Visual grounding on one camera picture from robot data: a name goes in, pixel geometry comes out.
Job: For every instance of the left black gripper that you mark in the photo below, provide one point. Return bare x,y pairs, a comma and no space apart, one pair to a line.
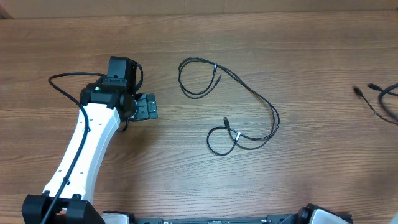
147,108

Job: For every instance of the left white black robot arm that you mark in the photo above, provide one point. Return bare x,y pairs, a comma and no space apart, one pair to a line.
104,105

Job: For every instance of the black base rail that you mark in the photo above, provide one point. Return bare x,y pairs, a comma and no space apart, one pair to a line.
309,214

